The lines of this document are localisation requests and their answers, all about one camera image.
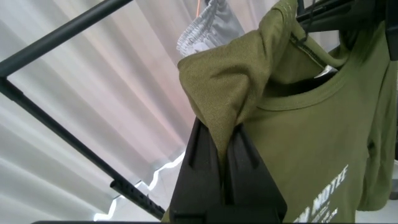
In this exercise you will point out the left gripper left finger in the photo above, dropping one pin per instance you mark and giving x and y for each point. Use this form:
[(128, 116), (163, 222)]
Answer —
[(196, 186)]

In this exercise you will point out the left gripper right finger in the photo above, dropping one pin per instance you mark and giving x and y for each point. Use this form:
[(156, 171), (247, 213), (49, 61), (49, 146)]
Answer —
[(252, 193)]

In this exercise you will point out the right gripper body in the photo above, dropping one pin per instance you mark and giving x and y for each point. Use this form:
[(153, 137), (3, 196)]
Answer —
[(392, 31)]

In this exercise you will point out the green garment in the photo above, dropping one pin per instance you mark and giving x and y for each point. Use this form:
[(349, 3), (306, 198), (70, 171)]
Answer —
[(311, 124)]

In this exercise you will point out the pale grey shorts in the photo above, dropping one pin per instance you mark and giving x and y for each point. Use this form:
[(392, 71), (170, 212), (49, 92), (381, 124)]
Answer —
[(214, 28)]

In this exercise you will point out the pink clothes hanger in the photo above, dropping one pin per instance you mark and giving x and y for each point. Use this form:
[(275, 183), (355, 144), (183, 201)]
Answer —
[(197, 7)]

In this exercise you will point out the black clothes rack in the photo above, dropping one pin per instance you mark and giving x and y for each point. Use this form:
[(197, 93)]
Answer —
[(62, 31)]

